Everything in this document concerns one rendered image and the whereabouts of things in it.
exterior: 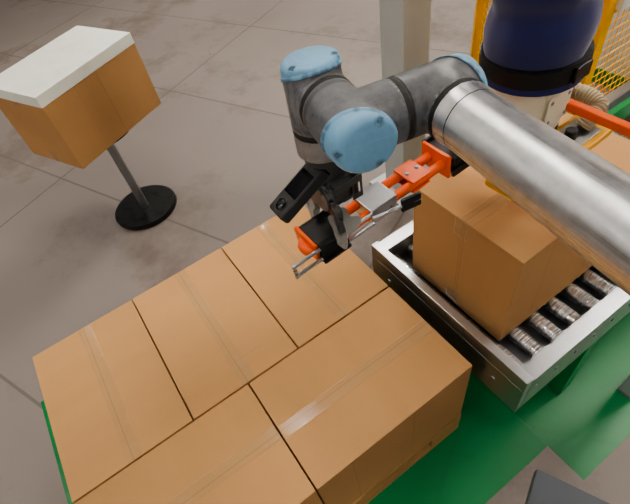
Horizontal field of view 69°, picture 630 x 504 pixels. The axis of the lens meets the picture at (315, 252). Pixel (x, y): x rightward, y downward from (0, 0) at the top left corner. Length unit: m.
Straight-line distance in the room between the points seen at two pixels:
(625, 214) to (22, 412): 2.54
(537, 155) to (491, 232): 0.81
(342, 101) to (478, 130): 0.17
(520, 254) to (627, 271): 0.83
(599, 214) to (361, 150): 0.28
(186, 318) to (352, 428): 0.73
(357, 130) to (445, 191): 0.87
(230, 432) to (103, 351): 0.60
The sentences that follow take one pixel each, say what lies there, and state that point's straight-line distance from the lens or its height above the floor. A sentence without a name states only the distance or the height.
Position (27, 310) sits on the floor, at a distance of 3.05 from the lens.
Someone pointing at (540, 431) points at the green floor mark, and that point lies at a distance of 2.11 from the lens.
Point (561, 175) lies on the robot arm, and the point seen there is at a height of 1.60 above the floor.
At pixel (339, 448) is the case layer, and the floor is 0.54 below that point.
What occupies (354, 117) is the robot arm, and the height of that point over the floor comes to 1.59.
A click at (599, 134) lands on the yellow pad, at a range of 1.36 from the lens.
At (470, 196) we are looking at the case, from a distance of 1.42.
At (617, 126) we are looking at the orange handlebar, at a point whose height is 1.26.
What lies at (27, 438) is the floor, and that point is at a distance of 2.59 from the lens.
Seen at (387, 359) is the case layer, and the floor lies 0.54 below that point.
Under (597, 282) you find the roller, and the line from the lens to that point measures 1.83.
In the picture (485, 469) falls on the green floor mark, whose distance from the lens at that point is 2.02.
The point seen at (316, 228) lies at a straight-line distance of 0.92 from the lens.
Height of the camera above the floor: 1.92
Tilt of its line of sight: 49 degrees down
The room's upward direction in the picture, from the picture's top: 13 degrees counter-clockwise
